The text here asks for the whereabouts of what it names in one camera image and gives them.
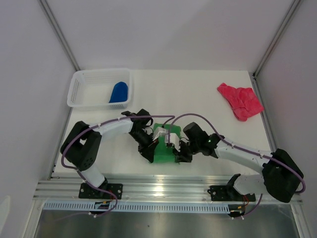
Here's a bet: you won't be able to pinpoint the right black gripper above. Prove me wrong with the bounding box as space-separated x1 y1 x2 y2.
173 139 201 163

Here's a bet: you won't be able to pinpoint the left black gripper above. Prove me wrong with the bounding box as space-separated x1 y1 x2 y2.
129 128 159 163

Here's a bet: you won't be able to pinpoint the green towel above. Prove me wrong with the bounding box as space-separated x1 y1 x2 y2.
153 123 181 163

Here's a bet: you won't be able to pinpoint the blue towel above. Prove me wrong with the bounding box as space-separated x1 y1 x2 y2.
109 81 128 103

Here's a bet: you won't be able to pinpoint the pink towel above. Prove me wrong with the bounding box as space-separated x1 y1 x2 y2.
217 83 264 121

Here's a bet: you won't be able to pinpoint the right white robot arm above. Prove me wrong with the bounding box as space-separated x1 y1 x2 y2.
175 122 304 203

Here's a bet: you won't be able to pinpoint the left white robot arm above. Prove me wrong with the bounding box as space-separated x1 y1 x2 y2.
60 109 158 198

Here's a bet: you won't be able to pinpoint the white plastic basket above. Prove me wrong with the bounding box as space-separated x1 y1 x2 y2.
67 68 133 110

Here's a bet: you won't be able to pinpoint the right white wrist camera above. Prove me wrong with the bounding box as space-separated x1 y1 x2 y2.
164 133 180 148

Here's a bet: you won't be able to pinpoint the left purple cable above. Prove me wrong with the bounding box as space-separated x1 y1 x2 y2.
61 114 175 220

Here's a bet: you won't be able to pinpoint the purple cable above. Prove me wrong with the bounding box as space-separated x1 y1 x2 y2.
61 114 175 220
167 113 307 220

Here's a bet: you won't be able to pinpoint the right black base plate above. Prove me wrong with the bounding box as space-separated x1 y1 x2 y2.
207 185 256 202

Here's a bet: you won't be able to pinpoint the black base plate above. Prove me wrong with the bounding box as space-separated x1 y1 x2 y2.
78 183 123 200
207 185 256 202

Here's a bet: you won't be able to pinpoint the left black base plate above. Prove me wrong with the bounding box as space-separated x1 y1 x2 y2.
78 183 123 200

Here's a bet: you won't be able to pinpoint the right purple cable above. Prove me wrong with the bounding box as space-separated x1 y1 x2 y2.
167 113 307 220

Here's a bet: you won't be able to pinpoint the aluminium front rail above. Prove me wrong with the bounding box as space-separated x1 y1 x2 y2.
33 173 230 203

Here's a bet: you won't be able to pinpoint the white slotted cable duct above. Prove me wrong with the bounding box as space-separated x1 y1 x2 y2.
43 200 236 214

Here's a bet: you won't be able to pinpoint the left aluminium corner post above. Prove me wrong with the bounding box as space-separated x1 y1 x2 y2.
38 0 81 71

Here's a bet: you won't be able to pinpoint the aluminium corner post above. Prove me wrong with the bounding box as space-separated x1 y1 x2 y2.
252 0 304 80
38 0 81 71

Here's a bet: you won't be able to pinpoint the right aluminium corner post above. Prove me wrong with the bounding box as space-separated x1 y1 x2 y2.
252 0 304 80

